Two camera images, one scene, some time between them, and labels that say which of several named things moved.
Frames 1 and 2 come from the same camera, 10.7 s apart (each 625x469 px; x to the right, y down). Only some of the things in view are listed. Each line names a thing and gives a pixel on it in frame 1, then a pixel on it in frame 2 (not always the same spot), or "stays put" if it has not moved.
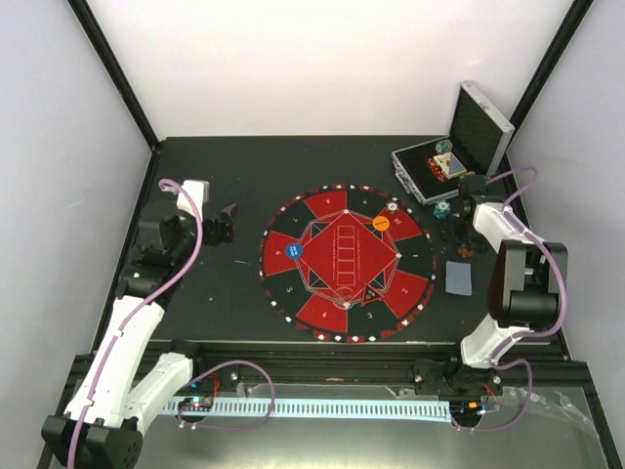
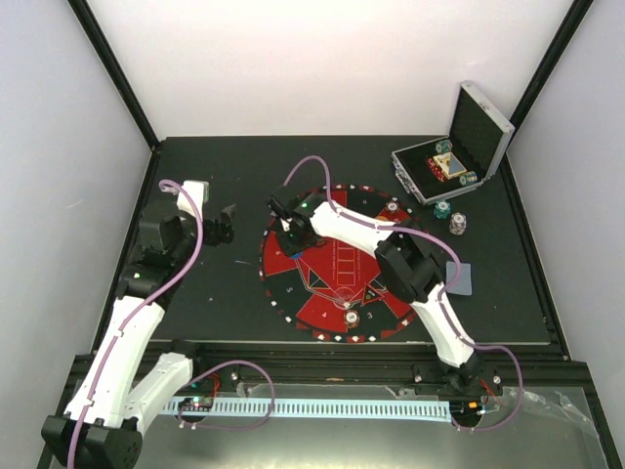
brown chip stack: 392,207 stays put
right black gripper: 479,244 -> 289,248
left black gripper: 213,236 stays put
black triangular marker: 369,296 stays put
